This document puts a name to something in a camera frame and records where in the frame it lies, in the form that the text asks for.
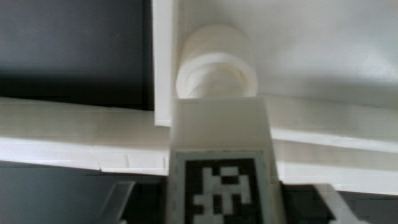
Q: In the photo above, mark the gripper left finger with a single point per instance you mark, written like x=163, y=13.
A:
x=134, y=204

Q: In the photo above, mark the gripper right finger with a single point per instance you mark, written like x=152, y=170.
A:
x=315, y=205

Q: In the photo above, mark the white table leg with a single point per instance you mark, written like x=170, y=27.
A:
x=225, y=187

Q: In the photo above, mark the white square tabletop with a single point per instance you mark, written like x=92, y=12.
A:
x=326, y=58

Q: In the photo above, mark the white L-shaped fence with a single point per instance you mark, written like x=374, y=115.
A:
x=90, y=140

